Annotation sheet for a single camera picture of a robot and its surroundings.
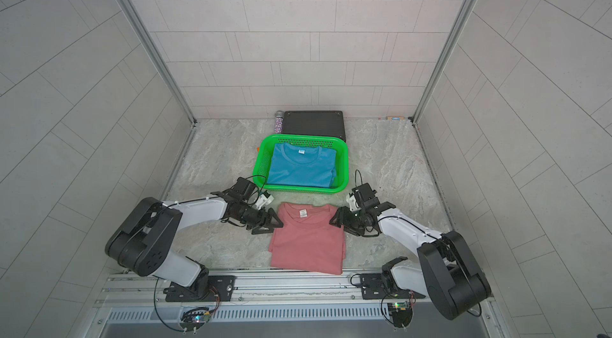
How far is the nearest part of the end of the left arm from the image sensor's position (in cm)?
75

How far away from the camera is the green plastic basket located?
92cm

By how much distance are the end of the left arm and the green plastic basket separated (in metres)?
0.13
